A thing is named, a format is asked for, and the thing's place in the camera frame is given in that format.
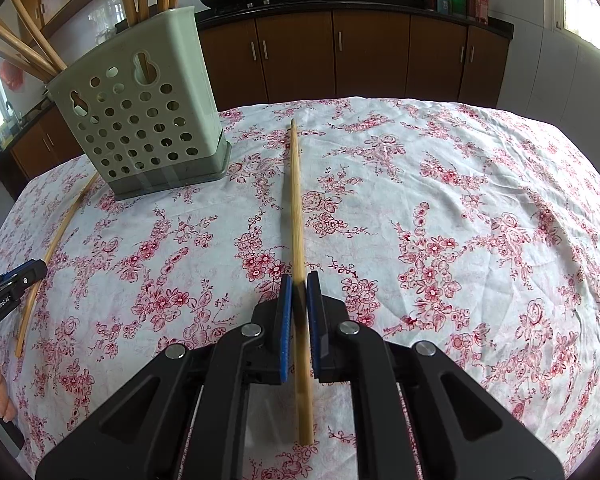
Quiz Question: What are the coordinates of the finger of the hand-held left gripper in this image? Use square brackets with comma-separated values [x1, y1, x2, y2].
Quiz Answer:
[0, 259, 49, 297]

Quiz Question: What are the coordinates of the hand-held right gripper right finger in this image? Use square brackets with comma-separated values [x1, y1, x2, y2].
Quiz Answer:
[305, 271, 566, 480]

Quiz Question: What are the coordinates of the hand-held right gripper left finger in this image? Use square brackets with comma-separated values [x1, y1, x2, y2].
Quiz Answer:
[35, 274, 301, 480]

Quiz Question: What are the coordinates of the straight bamboo chopstick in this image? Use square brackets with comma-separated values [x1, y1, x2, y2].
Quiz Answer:
[289, 118, 315, 447]

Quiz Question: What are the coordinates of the green perforated utensil holder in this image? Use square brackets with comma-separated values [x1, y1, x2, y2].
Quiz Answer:
[46, 6, 233, 200]

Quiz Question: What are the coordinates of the small brown base cabinet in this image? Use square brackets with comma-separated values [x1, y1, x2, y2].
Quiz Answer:
[7, 105, 88, 181]

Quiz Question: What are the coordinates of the red floral tablecloth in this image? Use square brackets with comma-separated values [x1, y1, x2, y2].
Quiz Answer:
[0, 95, 600, 480]

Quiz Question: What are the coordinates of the red hanging decoration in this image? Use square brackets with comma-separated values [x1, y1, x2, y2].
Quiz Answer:
[0, 60, 26, 93]

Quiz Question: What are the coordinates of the long brown base cabinet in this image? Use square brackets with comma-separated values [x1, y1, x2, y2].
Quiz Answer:
[195, 9, 511, 111]

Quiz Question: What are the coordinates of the black kitchen countertop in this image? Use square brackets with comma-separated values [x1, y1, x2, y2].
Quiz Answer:
[115, 0, 516, 41]

